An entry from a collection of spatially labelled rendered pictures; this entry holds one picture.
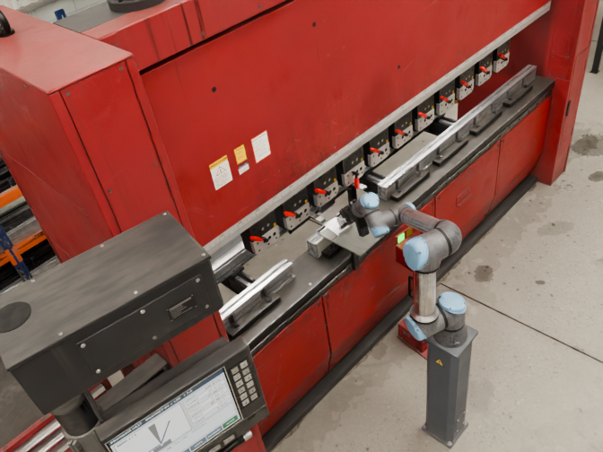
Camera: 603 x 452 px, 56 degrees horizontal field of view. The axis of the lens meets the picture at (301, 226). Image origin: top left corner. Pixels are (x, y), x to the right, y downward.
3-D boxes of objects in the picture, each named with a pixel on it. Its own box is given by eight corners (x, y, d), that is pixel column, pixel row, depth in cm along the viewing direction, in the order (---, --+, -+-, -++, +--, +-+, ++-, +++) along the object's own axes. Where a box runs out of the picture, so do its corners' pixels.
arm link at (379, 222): (399, 227, 247) (388, 204, 248) (377, 236, 244) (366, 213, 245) (393, 230, 254) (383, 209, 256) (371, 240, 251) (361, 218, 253)
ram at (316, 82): (182, 275, 223) (113, 89, 172) (170, 267, 228) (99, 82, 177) (549, 9, 371) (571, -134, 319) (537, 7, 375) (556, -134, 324)
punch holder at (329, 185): (318, 209, 270) (314, 181, 260) (305, 203, 275) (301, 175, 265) (338, 193, 278) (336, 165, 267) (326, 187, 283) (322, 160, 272)
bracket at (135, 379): (103, 483, 183) (95, 473, 179) (67, 438, 198) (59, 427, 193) (200, 398, 203) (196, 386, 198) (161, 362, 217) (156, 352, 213)
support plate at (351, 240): (360, 256, 269) (360, 256, 268) (319, 235, 284) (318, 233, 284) (384, 236, 278) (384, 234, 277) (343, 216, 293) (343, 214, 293)
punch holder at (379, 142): (371, 169, 290) (370, 141, 280) (358, 163, 295) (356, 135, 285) (389, 154, 297) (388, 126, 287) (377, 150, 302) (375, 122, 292)
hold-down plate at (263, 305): (233, 340, 255) (231, 335, 253) (225, 334, 259) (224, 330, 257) (281, 300, 270) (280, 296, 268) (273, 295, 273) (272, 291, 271)
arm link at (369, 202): (369, 212, 244) (360, 194, 245) (359, 219, 254) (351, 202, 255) (383, 205, 246) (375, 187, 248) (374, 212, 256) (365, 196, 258)
